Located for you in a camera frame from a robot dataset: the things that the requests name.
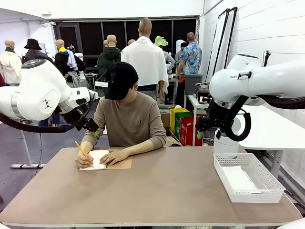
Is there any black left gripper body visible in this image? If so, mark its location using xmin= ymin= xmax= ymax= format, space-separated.
xmin=75 ymin=116 xmax=100 ymax=133

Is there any person's right hand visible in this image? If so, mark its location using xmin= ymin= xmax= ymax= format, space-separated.
xmin=75 ymin=152 xmax=95 ymax=169

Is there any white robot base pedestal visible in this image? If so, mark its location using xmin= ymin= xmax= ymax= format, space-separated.
xmin=213 ymin=116 xmax=241 ymax=155

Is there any mannequin in black jacket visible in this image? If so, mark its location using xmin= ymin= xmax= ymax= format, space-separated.
xmin=54 ymin=39 xmax=86 ymax=77

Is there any yellow pencil with red eraser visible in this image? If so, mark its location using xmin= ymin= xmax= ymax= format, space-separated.
xmin=74 ymin=140 xmax=94 ymax=167

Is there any person in beige sweater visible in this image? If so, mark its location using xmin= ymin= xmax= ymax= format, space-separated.
xmin=81 ymin=82 xmax=167 ymax=148

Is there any small black tripod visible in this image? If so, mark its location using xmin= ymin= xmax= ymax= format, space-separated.
xmin=263 ymin=50 xmax=272 ymax=67

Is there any green paper bag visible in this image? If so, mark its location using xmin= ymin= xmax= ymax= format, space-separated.
xmin=174 ymin=112 xmax=194 ymax=141

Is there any brown glass jar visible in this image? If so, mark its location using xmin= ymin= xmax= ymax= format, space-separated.
xmin=197 ymin=84 xmax=210 ymax=105

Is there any brown cardboard box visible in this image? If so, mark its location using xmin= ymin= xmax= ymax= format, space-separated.
xmin=161 ymin=112 xmax=171 ymax=136

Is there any arm black hose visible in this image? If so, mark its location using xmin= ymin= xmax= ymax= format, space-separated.
xmin=223 ymin=94 xmax=305 ymax=143
xmin=0 ymin=104 xmax=93 ymax=134

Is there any white stand with floor foot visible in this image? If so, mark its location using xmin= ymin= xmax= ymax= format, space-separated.
xmin=10 ymin=119 xmax=46 ymax=169

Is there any thin black floor cable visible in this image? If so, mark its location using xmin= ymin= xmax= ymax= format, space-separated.
xmin=39 ymin=132 xmax=44 ymax=165

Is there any mannequin in dark green hoodie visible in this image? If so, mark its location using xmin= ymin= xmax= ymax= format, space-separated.
xmin=97 ymin=34 xmax=122 ymax=77

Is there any small white side table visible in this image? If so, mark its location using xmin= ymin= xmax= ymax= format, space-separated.
xmin=187 ymin=94 xmax=210 ymax=146

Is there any black framed reflector panel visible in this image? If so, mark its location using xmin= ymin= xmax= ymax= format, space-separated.
xmin=205 ymin=8 xmax=230 ymax=76
xmin=223 ymin=6 xmax=238 ymax=70

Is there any large white table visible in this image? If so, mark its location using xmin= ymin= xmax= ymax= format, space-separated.
xmin=238 ymin=104 xmax=305 ymax=179

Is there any left arm black hose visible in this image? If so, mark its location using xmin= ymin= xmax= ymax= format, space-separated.
xmin=0 ymin=104 xmax=93 ymax=134

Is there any spiral notebook with kraft cover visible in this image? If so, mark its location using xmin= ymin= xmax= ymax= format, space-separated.
xmin=79 ymin=149 xmax=133 ymax=171

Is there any yellow paper bag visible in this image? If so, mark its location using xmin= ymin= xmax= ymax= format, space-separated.
xmin=169 ymin=107 xmax=190 ymax=135

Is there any person's left forearm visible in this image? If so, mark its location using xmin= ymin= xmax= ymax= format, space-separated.
xmin=119 ymin=139 xmax=155 ymax=156

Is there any mannequin with black hat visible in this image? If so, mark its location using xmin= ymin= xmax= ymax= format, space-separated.
xmin=21 ymin=38 xmax=54 ymax=64

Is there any right arm black hose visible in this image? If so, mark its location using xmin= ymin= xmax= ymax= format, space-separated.
xmin=223 ymin=94 xmax=305 ymax=143

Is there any white paper sheet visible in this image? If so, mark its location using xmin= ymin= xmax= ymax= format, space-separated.
xmin=220 ymin=166 xmax=262 ymax=194

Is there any man in blue floral shirt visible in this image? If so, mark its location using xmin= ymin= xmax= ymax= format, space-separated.
xmin=176 ymin=32 xmax=203 ymax=108

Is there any mannequin in cream jacket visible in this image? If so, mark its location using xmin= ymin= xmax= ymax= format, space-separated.
xmin=0 ymin=40 xmax=22 ymax=85

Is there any mannequin with light green hat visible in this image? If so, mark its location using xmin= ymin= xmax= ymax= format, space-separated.
xmin=154 ymin=35 xmax=176 ymax=72

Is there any person's left hand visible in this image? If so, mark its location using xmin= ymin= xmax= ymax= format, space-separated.
xmin=99 ymin=149 xmax=129 ymax=167

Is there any red paper bag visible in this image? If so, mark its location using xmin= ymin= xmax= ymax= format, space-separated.
xmin=179 ymin=116 xmax=203 ymax=147

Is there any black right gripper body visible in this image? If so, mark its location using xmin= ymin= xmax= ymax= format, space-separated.
xmin=195 ymin=114 xmax=226 ymax=133

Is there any white perforated plastic basket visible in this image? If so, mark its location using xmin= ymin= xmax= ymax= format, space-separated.
xmin=213 ymin=152 xmax=286 ymax=203

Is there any black baseball cap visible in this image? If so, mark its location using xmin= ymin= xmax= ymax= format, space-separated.
xmin=104 ymin=61 xmax=139 ymax=101

